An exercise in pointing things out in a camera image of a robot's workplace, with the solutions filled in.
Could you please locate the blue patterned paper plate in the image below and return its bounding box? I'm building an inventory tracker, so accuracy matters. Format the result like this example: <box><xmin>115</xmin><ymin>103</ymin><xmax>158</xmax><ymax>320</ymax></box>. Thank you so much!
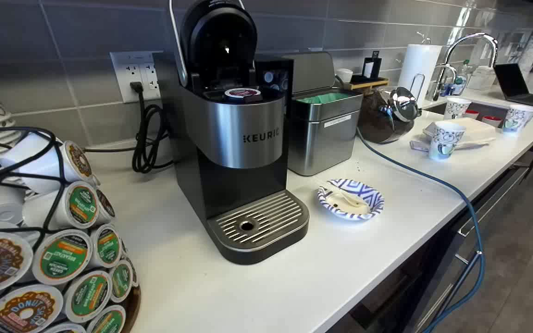
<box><xmin>315</xmin><ymin>177</ymin><xmax>387</xmax><ymax>224</ymax></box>

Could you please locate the brown lid coffee pod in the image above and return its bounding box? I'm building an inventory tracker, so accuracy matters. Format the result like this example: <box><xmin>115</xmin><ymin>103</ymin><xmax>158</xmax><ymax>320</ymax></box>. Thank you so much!
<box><xmin>0</xmin><ymin>131</ymin><xmax>97</xmax><ymax>194</ymax></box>

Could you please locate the black silver Keurig coffee machine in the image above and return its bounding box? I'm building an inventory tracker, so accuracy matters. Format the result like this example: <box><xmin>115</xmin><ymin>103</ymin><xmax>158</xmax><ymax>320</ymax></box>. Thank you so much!
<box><xmin>167</xmin><ymin>0</ymin><xmax>311</xmax><ymax>266</ymax></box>

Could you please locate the stainless steel storage box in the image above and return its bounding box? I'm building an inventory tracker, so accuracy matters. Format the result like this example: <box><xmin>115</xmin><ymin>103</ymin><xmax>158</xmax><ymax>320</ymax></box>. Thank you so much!
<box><xmin>287</xmin><ymin>52</ymin><xmax>365</xmax><ymax>179</ymax></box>

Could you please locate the purple coffee pod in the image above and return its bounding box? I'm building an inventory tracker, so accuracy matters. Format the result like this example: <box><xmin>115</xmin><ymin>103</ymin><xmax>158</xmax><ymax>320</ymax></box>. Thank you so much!
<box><xmin>224</xmin><ymin>85</ymin><xmax>263</xmax><ymax>102</ymax></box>

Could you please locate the wooden organizer shelf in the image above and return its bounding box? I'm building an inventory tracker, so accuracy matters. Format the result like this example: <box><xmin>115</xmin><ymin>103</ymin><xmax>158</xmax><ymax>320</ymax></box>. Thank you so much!
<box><xmin>335</xmin><ymin>65</ymin><xmax>391</xmax><ymax>94</ymax></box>

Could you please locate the white paper towel roll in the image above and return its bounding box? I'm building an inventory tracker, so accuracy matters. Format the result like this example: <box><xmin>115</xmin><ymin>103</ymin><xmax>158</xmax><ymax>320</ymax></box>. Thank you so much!
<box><xmin>396</xmin><ymin>40</ymin><xmax>445</xmax><ymax>107</ymax></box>

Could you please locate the steel kitchen sink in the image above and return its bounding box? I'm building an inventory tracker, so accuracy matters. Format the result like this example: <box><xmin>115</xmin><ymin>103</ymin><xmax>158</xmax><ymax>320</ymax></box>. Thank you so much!
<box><xmin>424</xmin><ymin>98</ymin><xmax>511</xmax><ymax>129</ymax></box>

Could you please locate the chrome sink faucet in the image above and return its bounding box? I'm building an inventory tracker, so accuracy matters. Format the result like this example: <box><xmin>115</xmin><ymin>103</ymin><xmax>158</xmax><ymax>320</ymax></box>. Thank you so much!
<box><xmin>432</xmin><ymin>31</ymin><xmax>502</xmax><ymax>102</ymax></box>

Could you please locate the black laptop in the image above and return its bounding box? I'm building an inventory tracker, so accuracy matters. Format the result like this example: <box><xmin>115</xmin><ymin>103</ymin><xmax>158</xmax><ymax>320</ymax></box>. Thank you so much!
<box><xmin>493</xmin><ymin>61</ymin><xmax>533</xmax><ymax>113</ymax></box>

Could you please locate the black power cord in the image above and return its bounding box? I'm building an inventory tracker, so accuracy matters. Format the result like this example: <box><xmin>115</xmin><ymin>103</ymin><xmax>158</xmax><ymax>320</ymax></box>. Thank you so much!
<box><xmin>84</xmin><ymin>79</ymin><xmax>178</xmax><ymax>176</ymax></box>

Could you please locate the black wall dispenser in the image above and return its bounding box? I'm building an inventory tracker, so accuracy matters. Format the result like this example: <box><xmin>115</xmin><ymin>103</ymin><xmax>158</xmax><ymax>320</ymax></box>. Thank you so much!
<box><xmin>363</xmin><ymin>50</ymin><xmax>384</xmax><ymax>81</ymax></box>

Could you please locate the white wall power outlet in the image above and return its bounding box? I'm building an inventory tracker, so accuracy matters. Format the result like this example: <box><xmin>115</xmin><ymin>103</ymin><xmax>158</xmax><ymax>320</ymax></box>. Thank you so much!
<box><xmin>110</xmin><ymin>50</ymin><xmax>163</xmax><ymax>103</ymax></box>

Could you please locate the blue cable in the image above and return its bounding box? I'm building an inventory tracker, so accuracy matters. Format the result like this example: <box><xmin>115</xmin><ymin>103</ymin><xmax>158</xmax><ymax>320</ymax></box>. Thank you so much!
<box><xmin>356</xmin><ymin>127</ymin><xmax>489</xmax><ymax>333</ymax></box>

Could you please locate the black wire pod carousel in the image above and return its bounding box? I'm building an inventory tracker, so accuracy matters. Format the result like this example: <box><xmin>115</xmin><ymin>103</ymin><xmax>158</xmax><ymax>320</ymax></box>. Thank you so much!
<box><xmin>0</xmin><ymin>126</ymin><xmax>143</xmax><ymax>333</ymax></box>

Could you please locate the silver cabinet drawer handle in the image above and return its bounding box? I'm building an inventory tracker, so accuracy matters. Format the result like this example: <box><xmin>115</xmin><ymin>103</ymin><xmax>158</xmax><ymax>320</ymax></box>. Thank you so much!
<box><xmin>458</xmin><ymin>164</ymin><xmax>532</xmax><ymax>240</ymax></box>

